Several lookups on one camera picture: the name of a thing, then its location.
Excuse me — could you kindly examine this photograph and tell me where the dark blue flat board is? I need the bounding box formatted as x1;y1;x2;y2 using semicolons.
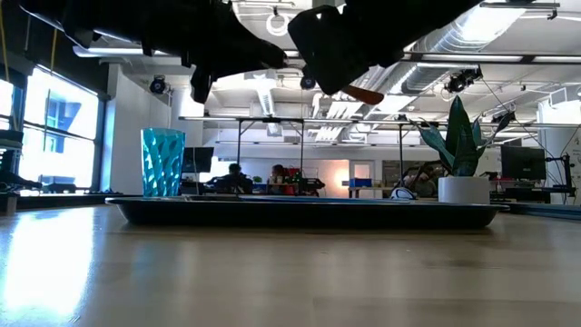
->
507;202;581;222

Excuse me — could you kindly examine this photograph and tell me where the white ring lamp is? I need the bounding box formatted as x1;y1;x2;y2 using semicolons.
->
265;12;291;37

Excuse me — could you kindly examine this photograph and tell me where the black overhead camera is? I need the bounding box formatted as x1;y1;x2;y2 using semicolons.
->
444;66;485;94

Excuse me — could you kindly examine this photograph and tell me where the white rounded object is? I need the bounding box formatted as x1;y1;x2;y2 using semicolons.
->
389;186;418;201

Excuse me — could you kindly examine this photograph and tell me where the black desktop monitor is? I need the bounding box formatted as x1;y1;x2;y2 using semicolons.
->
181;146;215;174

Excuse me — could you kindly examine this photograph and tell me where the teal faceted cup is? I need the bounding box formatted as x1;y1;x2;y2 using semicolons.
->
140;127;186;198

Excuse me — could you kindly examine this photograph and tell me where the black overhead frame rig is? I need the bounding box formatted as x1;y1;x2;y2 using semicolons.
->
179;115;409;188

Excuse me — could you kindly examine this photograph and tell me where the large window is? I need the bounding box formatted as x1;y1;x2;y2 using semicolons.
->
0;67;105;193

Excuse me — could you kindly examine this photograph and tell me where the black computer monitor on arm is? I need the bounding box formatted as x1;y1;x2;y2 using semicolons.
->
500;144;547;182

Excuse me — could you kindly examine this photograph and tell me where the person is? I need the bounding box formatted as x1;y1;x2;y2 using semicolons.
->
212;163;254;195
267;163;296;196
406;165;439;199

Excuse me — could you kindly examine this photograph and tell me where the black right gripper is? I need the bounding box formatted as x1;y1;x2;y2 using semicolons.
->
288;0;482;96

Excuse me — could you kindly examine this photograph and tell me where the silver ventilation duct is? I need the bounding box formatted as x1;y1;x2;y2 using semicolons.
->
399;17;468;94

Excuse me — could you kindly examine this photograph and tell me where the black equipment stack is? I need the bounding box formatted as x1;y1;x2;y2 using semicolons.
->
0;129;44;193

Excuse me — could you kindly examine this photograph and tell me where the orange utensil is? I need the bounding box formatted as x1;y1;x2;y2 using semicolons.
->
340;84;386;106

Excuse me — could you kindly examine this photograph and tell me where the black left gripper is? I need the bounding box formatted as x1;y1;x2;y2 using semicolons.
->
135;0;290;104

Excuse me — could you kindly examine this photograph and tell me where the dark rectangular serving tray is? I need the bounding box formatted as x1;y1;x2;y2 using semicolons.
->
104;194;509;230

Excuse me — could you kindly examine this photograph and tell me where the artificial green leafy plant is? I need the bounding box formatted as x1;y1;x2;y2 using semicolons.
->
415;94;517;178

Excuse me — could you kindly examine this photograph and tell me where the blue round plate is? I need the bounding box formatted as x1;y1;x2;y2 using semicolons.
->
235;194;412;204

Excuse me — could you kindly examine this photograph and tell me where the white cylindrical plant pot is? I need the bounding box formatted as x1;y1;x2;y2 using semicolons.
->
438;175;491;205

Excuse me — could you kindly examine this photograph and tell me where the long ceiling light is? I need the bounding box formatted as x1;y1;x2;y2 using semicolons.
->
72;45;182;59

